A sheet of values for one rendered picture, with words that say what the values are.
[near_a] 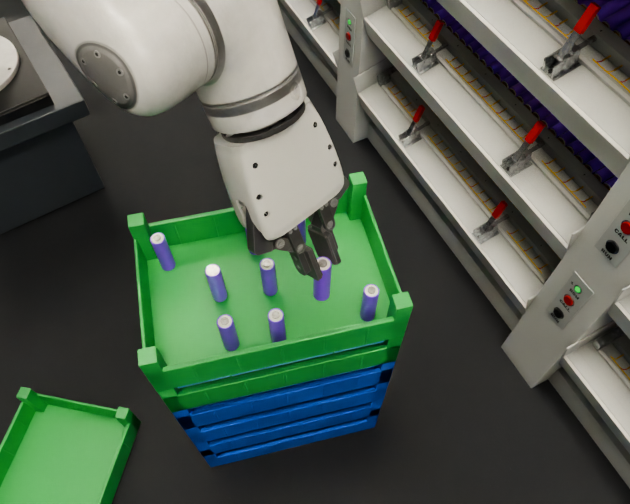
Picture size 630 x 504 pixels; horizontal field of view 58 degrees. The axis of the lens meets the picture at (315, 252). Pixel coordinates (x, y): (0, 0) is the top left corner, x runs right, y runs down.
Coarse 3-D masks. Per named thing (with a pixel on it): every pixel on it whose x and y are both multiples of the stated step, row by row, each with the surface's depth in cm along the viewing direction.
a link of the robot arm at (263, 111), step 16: (288, 80) 43; (272, 96) 43; (288, 96) 43; (304, 96) 45; (208, 112) 45; (224, 112) 43; (240, 112) 43; (256, 112) 43; (272, 112) 43; (288, 112) 44; (224, 128) 44; (240, 128) 44; (256, 128) 44
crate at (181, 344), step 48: (144, 240) 71; (192, 240) 76; (240, 240) 76; (336, 240) 76; (144, 288) 68; (192, 288) 72; (240, 288) 72; (288, 288) 72; (336, 288) 72; (384, 288) 72; (144, 336) 63; (192, 336) 68; (240, 336) 68; (288, 336) 68; (336, 336) 64; (384, 336) 67
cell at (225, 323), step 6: (222, 318) 63; (228, 318) 63; (222, 324) 62; (228, 324) 62; (222, 330) 62; (228, 330) 63; (234, 330) 64; (222, 336) 64; (228, 336) 64; (234, 336) 65; (228, 342) 65; (234, 342) 66; (228, 348) 67; (234, 348) 67
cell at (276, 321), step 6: (270, 312) 63; (276, 312) 63; (282, 312) 63; (270, 318) 63; (276, 318) 63; (282, 318) 63; (270, 324) 63; (276, 324) 63; (282, 324) 64; (270, 330) 65; (276, 330) 64; (282, 330) 65; (276, 336) 66; (282, 336) 66
